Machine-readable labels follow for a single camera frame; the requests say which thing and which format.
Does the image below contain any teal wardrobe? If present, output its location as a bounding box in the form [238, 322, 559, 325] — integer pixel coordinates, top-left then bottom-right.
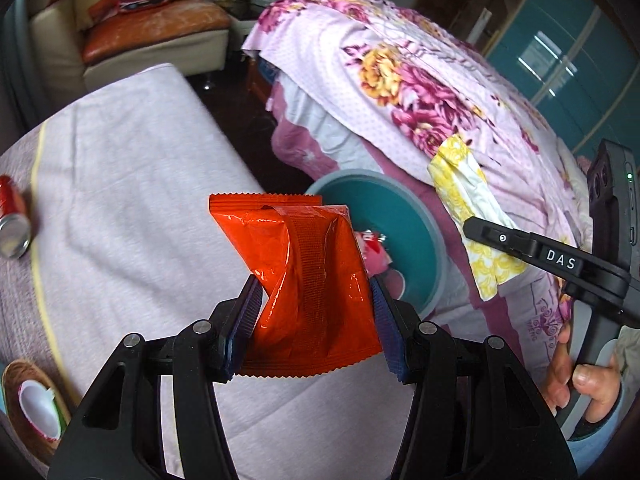
[482, 0, 640, 161]

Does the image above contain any orange foil wrapper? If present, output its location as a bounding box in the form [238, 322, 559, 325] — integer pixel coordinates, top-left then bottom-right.
[208, 191, 383, 377]

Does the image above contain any pink quilt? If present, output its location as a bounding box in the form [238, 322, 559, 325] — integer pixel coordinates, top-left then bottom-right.
[265, 80, 576, 361]

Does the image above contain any pink floral bedsheet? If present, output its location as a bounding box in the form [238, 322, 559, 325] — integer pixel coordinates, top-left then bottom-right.
[241, 0, 596, 361]

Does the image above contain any wicker basket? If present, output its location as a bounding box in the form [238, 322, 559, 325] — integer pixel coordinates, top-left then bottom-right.
[0, 358, 71, 468]

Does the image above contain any yellow patterned cloth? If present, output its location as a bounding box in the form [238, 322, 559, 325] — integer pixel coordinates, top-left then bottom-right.
[426, 132, 526, 302]

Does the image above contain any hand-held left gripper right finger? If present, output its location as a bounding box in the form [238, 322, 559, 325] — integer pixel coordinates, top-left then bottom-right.
[367, 275, 578, 480]

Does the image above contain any pink wrapper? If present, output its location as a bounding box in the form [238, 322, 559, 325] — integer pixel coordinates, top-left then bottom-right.
[352, 229, 393, 276]

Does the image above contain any grey-green curtain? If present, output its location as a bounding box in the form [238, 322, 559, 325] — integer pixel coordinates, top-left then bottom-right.
[2, 0, 43, 131]

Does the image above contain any white cup with red rim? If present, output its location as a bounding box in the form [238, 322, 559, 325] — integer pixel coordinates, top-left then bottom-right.
[18, 380, 68, 443]

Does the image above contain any teal plastic basin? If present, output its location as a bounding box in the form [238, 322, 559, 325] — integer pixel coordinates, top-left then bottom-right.
[303, 169, 448, 321]

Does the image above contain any person's right hand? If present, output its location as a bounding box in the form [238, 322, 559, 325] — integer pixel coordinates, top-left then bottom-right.
[542, 320, 623, 423]

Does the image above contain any cream armchair with orange cushion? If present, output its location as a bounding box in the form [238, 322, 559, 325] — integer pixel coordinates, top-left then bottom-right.
[27, 0, 233, 93]

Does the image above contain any dark wooden cabinet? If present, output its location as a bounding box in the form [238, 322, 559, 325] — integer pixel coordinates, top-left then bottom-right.
[415, 0, 541, 56]

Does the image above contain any red drink can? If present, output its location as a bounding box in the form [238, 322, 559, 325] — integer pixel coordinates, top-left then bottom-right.
[0, 175, 33, 260]

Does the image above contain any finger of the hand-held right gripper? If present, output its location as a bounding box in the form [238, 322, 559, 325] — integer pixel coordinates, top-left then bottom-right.
[461, 216, 543, 267]

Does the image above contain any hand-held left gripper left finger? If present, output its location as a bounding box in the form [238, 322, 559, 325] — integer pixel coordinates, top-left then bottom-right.
[47, 275, 263, 480]

